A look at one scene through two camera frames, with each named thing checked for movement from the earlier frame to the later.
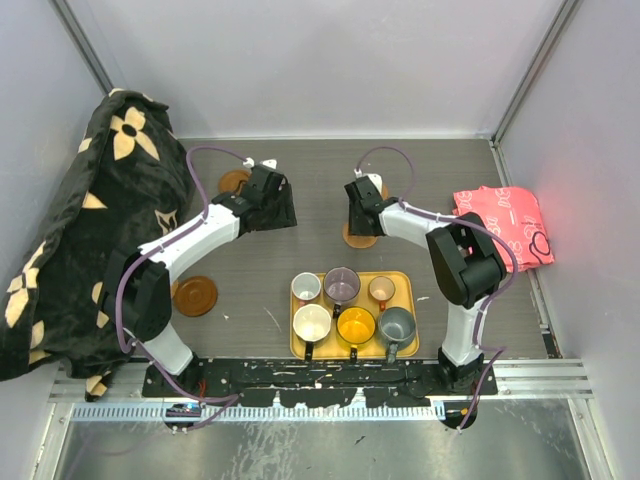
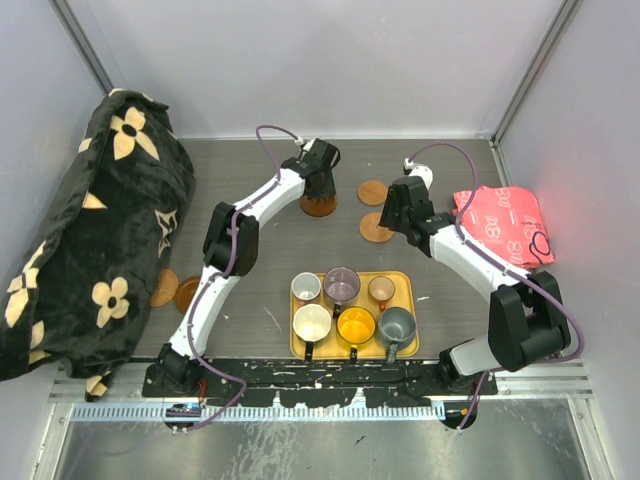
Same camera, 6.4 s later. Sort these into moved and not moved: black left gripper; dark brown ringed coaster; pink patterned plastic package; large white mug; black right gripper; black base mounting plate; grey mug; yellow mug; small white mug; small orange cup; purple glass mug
Moved: black right gripper; black left gripper; dark brown ringed coaster
Not moved: grey mug; large white mug; yellow mug; pink patterned plastic package; small orange cup; purple glass mug; small white mug; black base mounting plate
